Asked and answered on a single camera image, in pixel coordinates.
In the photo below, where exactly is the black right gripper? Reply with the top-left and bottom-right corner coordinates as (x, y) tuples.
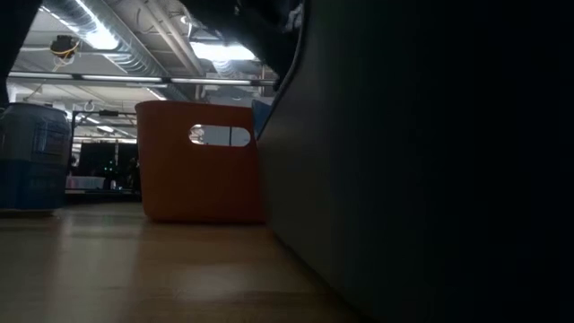
(178, 0), (307, 91)

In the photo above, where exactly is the teal plastic bin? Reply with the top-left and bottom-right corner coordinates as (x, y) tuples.
(250, 0), (574, 323)

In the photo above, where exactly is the silver soda can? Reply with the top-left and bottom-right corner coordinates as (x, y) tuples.
(0, 101), (74, 212)

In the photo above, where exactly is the ceiling light panel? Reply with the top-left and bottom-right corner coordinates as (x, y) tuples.
(189, 40), (257, 62)

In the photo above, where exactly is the orange plastic bin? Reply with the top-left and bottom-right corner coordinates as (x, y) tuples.
(135, 100), (266, 224)

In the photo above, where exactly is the grey overhead rig bar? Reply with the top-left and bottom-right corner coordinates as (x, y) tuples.
(7, 70), (277, 87)

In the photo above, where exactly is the yellow black ceiling device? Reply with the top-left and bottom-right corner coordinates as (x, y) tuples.
(48, 34), (82, 60)

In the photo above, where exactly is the white table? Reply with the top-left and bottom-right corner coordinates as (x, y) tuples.
(65, 175), (107, 191)

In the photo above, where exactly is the ribbed silver ventilation duct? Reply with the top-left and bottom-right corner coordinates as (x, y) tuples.
(42, 0), (168, 78)

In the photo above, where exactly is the black rack frame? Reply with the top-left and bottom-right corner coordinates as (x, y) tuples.
(65, 109), (139, 195)

